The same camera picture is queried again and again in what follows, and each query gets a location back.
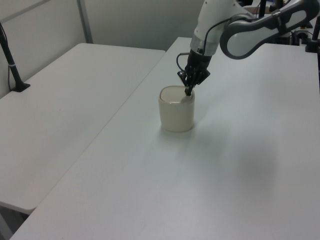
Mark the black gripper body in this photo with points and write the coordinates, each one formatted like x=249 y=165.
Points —
x=198 y=61

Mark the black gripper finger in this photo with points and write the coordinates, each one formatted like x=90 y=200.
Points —
x=188 y=78
x=198 y=77

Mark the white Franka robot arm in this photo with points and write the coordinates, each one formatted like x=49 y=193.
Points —
x=240 y=42

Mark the cream plastic trash bin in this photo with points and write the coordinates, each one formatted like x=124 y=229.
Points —
x=176 y=117

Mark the black monitor stand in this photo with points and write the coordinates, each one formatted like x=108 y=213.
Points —
x=262 y=6

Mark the black and silver device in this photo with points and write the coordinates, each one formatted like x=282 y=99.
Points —
x=300 y=37

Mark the black pole with clamp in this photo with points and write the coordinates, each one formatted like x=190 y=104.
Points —
x=312 y=45

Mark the black computer keyboard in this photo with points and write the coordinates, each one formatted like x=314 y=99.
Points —
x=309 y=25

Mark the black camera stand pole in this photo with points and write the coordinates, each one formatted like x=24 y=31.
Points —
x=11 y=65

